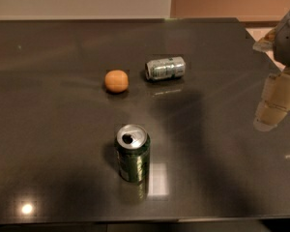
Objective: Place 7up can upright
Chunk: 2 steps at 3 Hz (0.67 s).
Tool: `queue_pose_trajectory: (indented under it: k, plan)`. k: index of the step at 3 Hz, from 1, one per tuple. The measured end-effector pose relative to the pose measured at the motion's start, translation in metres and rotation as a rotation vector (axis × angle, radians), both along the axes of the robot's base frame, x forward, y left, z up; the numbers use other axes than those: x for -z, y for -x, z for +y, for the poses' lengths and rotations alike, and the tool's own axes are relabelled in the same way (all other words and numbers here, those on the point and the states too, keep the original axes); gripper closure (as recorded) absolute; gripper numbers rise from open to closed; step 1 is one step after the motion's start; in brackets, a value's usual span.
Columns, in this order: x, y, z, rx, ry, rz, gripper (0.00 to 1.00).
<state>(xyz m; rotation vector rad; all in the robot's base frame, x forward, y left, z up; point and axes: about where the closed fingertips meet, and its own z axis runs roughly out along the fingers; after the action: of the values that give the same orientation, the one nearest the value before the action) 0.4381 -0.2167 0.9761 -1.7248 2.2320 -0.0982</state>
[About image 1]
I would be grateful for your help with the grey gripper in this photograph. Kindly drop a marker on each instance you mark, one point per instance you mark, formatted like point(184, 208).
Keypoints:
point(288, 45)

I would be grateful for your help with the silver 7up can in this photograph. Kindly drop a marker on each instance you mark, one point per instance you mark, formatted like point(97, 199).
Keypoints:
point(167, 68)

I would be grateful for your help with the green soda can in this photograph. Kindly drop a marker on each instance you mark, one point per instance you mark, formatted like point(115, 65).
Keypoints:
point(132, 144)

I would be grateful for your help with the orange fruit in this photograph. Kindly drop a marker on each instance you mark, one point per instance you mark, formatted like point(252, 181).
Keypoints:
point(116, 81)

